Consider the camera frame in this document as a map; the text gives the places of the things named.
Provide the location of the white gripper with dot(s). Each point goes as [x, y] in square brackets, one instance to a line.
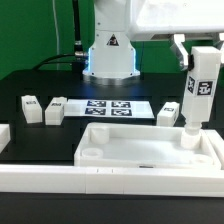
[146, 18]

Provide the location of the white desk tabletop tray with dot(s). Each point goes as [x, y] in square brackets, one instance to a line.
[142, 146]

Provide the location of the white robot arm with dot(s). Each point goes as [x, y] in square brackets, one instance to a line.
[120, 22]

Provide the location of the white right fence block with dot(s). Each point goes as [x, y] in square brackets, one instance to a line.
[218, 144]

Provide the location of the white fence block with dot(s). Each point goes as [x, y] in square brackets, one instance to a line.
[218, 144]
[4, 136]

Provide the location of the white marker sheet with tags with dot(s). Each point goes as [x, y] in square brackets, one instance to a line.
[109, 108]

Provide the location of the white left fence block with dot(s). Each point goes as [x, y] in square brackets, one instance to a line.
[4, 136]

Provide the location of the white front fence bar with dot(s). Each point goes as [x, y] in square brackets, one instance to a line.
[99, 180]

